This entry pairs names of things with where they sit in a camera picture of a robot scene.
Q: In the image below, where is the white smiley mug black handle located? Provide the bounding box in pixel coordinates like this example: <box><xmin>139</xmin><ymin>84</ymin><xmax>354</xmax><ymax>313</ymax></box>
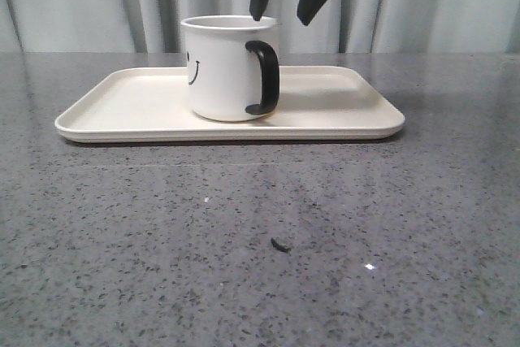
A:
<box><xmin>181</xmin><ymin>15</ymin><xmax>280</xmax><ymax>122</ymax></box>

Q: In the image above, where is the cream rectangular plastic tray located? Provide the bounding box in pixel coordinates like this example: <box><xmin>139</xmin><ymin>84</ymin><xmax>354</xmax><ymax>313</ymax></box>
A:
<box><xmin>54</xmin><ymin>66</ymin><xmax>405</xmax><ymax>143</ymax></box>

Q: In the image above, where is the grey pleated curtain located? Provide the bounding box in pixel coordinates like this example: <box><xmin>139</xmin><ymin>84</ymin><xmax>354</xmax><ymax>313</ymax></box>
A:
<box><xmin>1</xmin><ymin>0</ymin><xmax>519</xmax><ymax>54</ymax></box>

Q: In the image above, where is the small dark debris speck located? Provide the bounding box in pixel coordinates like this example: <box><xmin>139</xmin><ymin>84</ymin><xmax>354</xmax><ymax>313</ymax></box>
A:
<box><xmin>271</xmin><ymin>238</ymin><xmax>291</xmax><ymax>254</ymax></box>

